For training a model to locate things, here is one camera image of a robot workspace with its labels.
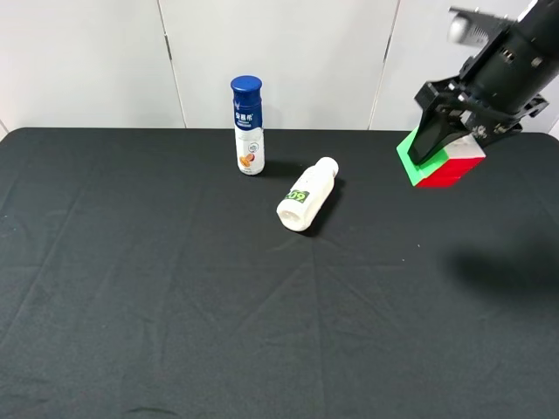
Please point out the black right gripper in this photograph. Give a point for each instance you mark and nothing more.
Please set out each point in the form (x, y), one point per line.
(493, 90)

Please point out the colourful puzzle cube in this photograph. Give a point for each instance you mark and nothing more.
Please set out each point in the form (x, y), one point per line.
(446, 167)

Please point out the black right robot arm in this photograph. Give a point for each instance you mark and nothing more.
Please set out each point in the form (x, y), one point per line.
(543, 17)

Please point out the white plastic bottle lying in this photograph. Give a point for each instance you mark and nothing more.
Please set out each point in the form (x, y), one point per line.
(305, 198)

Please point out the blue capped yogurt bottle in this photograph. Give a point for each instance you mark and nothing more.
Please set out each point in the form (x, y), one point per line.
(248, 124)

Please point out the black tablecloth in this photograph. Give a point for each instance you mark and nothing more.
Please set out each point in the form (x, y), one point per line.
(142, 276)

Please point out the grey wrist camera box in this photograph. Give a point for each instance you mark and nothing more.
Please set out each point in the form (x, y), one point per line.
(475, 28)

